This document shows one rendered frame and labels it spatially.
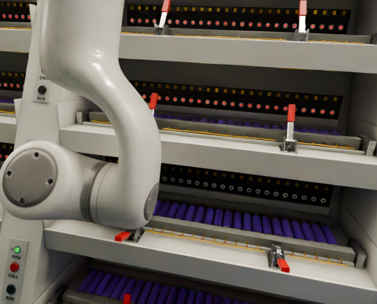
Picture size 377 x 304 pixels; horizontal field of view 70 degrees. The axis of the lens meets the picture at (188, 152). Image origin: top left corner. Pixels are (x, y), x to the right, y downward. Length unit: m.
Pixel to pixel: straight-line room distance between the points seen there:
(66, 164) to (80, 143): 0.28
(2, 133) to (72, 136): 0.17
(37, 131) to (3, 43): 0.22
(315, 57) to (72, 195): 0.45
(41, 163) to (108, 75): 0.12
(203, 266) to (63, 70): 0.38
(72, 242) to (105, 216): 0.28
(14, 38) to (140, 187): 0.52
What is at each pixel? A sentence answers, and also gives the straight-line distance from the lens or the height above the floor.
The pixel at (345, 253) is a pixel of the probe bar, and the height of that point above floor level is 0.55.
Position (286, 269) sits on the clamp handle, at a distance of 0.46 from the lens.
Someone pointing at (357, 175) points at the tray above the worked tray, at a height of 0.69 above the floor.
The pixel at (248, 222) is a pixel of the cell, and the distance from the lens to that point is 0.59.
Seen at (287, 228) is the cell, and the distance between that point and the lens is 0.60.
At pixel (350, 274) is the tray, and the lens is 0.57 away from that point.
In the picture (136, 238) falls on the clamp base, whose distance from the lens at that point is 0.54.
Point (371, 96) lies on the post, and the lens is 0.65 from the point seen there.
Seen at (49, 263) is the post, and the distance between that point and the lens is 0.67.
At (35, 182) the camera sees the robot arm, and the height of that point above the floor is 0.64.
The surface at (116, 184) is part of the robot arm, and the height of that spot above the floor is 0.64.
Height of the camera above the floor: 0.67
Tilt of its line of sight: 3 degrees up
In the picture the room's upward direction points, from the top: 7 degrees clockwise
